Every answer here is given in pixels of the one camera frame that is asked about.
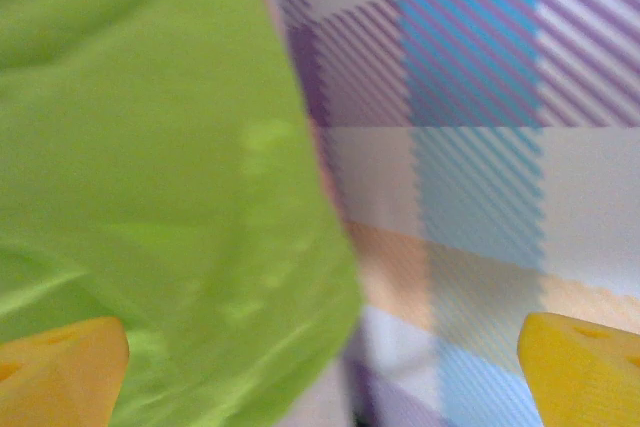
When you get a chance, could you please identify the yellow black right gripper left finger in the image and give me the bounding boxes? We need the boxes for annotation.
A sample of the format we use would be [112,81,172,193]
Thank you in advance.
[0,315,131,427]

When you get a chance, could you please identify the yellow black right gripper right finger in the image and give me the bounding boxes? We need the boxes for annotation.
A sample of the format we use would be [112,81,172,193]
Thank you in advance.
[516,311,640,427]

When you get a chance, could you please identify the lime green shorts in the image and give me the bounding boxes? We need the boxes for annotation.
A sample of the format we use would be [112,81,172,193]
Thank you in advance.
[0,0,365,427]

